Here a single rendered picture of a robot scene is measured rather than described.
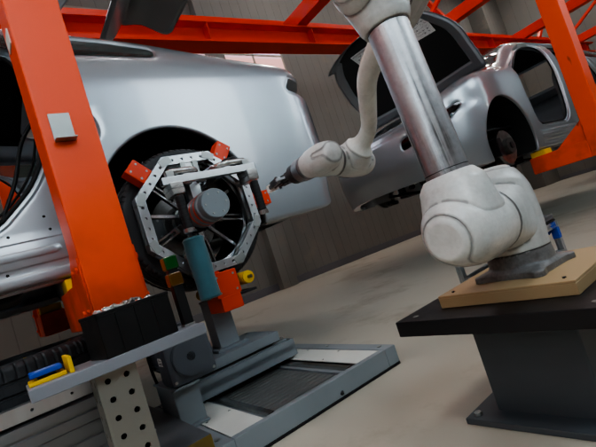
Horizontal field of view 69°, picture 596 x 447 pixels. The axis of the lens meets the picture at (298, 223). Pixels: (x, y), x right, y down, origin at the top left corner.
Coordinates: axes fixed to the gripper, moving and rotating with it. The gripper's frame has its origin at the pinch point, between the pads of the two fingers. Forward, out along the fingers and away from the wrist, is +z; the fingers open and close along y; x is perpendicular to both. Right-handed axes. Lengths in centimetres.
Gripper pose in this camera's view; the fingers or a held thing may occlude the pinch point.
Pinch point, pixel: (272, 187)
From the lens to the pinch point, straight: 176.1
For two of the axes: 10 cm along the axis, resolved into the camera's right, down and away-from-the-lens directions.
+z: -5.4, 2.2, 8.1
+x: -3.1, -9.5, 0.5
